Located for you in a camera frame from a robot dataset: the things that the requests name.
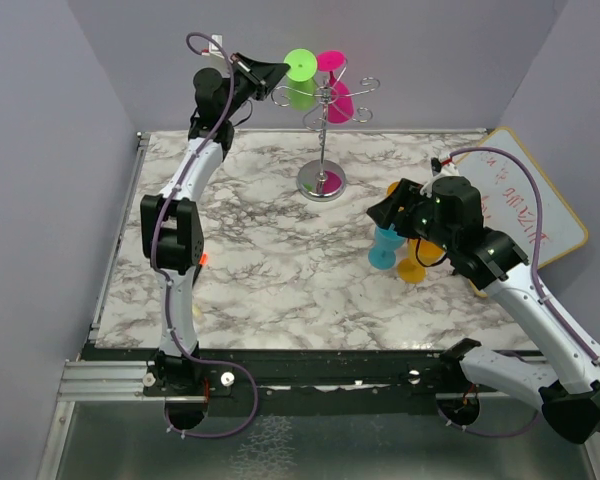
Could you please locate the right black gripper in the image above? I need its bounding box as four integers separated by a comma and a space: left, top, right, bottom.
368, 177, 456, 252

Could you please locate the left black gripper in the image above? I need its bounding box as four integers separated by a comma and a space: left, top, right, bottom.
218, 52, 286, 120

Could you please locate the yellow wine glass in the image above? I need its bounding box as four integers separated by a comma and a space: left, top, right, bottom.
386, 181, 401, 197

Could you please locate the green wine glass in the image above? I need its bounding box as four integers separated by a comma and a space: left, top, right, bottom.
284, 48, 317, 111

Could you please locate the blue wine glass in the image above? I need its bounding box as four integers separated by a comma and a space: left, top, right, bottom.
368, 226, 406, 270

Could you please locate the orange wine glass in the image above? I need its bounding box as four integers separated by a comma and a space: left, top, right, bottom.
397, 239, 445, 284

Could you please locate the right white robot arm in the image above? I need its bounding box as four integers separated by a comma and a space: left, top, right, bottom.
367, 176, 600, 444

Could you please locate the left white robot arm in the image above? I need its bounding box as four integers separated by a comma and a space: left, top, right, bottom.
140, 53, 290, 395

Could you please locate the chrome wine glass rack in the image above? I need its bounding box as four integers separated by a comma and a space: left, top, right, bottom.
272, 73, 381, 202

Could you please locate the pink wine glass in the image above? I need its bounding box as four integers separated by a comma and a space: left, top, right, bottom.
317, 50, 354, 124

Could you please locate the orange capped marker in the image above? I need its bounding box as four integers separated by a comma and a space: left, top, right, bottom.
192, 252, 208, 287

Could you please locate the beige tube on table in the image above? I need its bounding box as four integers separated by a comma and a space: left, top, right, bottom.
192, 305, 205, 322

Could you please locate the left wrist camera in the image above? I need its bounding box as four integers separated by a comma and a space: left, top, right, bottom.
202, 34, 225, 64

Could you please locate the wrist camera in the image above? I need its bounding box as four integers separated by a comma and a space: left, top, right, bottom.
202, 34, 225, 64
427, 156, 459, 193

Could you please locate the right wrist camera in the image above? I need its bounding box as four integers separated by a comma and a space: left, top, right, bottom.
427, 156, 459, 193

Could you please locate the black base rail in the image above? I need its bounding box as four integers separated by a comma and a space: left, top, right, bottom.
144, 344, 501, 416

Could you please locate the aluminium frame rail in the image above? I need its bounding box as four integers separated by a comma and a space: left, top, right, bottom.
56, 132, 151, 403

